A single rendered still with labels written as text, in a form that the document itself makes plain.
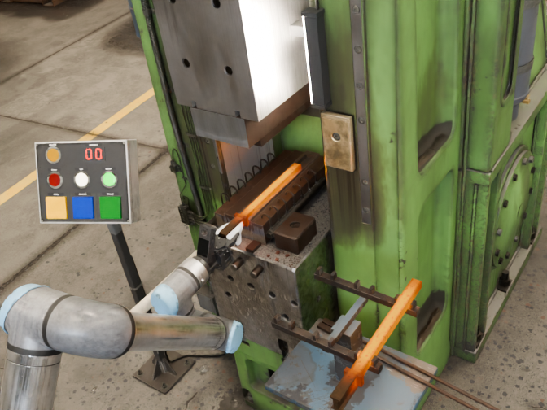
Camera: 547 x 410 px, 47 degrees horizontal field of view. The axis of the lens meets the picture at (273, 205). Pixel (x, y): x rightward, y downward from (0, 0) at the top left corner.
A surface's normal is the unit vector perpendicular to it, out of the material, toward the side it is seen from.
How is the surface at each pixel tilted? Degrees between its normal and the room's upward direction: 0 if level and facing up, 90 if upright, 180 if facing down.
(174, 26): 90
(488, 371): 0
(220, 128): 90
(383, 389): 0
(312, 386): 0
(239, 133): 90
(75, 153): 60
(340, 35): 90
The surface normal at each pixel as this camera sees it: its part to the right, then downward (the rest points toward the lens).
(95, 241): -0.13, -0.80
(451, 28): -0.46, 0.57
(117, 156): -0.21, 0.11
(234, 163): 0.82, 0.25
